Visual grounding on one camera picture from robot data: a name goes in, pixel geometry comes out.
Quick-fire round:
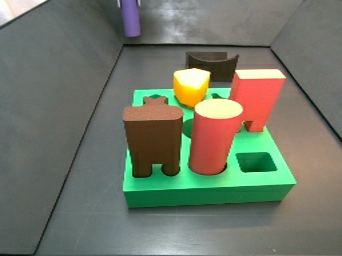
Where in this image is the purple foam cylinder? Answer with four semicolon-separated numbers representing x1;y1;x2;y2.
119;0;140;37

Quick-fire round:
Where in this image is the green foam shape board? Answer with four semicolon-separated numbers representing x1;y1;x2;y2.
121;87;298;210

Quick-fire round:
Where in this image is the brown foam shaped block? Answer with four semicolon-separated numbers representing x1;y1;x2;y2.
123;96;183;178

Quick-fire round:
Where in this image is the red foam cylinder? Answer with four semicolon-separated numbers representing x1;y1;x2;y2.
188;99;243;176

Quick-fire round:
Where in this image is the yellow foam pentagon block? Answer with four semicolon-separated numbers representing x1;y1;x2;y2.
173;68;211;108

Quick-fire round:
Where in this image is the red foam arch block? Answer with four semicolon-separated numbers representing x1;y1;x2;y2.
229;69;286;132

